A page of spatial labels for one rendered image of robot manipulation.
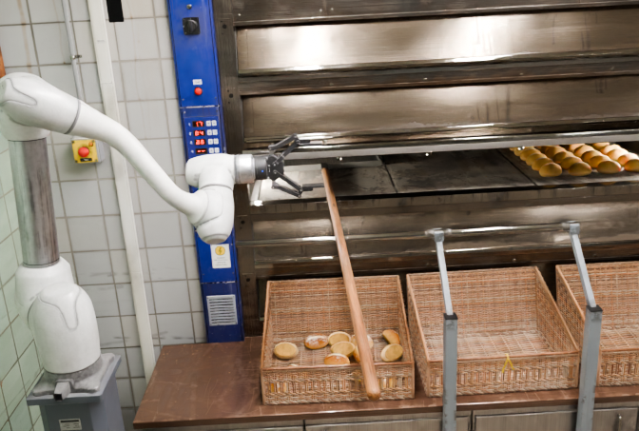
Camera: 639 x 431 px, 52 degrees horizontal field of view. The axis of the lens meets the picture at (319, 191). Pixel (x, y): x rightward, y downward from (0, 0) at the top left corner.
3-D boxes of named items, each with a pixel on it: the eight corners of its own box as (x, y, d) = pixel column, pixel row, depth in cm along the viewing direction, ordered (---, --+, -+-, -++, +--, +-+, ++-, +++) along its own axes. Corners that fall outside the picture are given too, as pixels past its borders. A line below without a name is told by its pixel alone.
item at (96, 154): (80, 159, 259) (75, 134, 256) (105, 158, 259) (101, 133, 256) (73, 165, 252) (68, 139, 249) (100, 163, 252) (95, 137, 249)
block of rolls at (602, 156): (501, 145, 338) (501, 134, 336) (593, 139, 338) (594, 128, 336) (541, 178, 280) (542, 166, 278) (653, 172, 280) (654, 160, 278)
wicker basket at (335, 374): (270, 337, 283) (265, 279, 275) (400, 331, 282) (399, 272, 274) (261, 407, 237) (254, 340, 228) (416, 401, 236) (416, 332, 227)
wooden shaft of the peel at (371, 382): (381, 402, 140) (381, 391, 139) (367, 403, 140) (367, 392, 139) (328, 173, 303) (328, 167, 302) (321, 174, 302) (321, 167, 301)
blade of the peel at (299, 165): (381, 166, 312) (381, 160, 311) (266, 173, 310) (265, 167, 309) (372, 146, 346) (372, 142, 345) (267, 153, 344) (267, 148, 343)
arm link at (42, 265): (29, 347, 188) (11, 320, 205) (87, 332, 197) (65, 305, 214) (-6, 76, 167) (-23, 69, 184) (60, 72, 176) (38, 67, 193)
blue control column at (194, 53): (252, 273, 483) (224, -34, 417) (274, 272, 483) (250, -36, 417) (220, 454, 299) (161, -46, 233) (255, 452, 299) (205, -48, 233)
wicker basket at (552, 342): (404, 330, 283) (403, 272, 274) (534, 323, 283) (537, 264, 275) (425, 399, 236) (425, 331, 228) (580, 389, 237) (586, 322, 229)
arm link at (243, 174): (238, 179, 209) (257, 178, 209) (236, 187, 201) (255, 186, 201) (236, 151, 207) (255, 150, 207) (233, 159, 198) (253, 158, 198)
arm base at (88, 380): (25, 405, 174) (21, 387, 173) (54, 360, 195) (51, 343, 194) (93, 401, 175) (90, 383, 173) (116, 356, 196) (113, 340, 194)
